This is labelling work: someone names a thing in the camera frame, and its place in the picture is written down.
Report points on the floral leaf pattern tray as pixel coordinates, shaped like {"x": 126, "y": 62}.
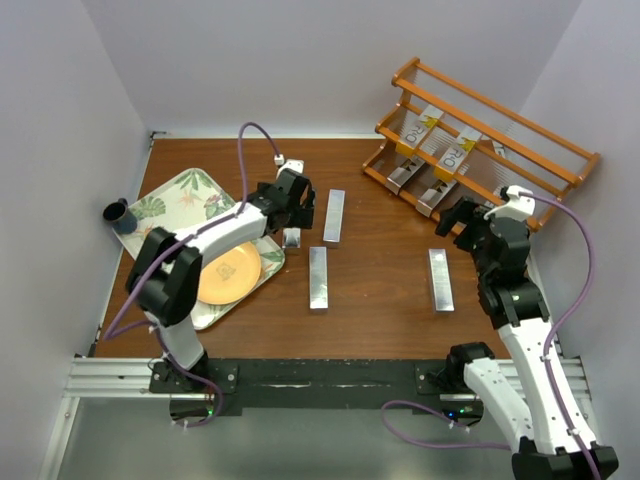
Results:
{"x": 190, "y": 198}

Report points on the silver toothpaste box lower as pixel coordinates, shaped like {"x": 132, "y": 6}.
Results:
{"x": 318, "y": 279}

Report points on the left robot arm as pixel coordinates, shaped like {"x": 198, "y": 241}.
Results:
{"x": 165, "y": 277}

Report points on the silver box far right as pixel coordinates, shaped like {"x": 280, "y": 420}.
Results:
{"x": 441, "y": 287}

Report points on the aluminium frame rail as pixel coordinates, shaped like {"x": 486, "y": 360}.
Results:
{"x": 103, "y": 378}

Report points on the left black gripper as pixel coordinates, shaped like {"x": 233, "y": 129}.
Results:
{"x": 302, "y": 216}

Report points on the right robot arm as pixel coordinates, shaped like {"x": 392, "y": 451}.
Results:
{"x": 548, "y": 436}

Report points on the silver toothpaste box upper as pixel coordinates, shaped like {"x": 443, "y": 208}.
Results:
{"x": 334, "y": 217}

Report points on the orange round plate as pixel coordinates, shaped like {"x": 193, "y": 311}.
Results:
{"x": 230, "y": 277}

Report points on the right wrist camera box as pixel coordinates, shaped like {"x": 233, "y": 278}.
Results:
{"x": 518, "y": 205}

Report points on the wooden tiered shelf rack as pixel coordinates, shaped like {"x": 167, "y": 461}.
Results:
{"x": 513, "y": 150}

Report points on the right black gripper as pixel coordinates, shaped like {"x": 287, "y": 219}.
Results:
{"x": 460, "y": 211}

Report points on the dark blue mug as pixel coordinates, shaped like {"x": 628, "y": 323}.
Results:
{"x": 119, "y": 217}

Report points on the silver angled R&O box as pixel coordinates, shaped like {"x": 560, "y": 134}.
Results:
{"x": 403, "y": 173}

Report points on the silver gold R&O toothpaste box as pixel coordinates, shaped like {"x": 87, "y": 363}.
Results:
{"x": 291, "y": 238}

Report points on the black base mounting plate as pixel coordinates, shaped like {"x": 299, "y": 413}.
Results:
{"x": 337, "y": 385}

